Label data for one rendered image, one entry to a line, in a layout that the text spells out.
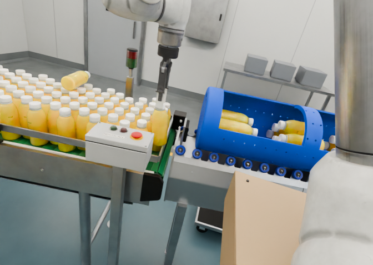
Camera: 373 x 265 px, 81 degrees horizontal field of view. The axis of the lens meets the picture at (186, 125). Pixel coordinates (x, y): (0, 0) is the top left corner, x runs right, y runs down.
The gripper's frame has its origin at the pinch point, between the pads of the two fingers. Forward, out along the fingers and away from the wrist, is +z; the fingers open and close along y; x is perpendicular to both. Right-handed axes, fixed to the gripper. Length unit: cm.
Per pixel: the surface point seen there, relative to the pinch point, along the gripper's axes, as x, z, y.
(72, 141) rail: 30.2, 20.9, -11.1
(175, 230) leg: -18, 73, 0
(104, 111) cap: 22.1, 9.9, -1.5
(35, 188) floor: 98, 118, 48
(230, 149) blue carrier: -31.8, 14.0, -3.3
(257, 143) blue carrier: -41.0, 8.1, -4.4
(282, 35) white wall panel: -141, -31, 329
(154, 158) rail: -2.4, 20.5, -11.1
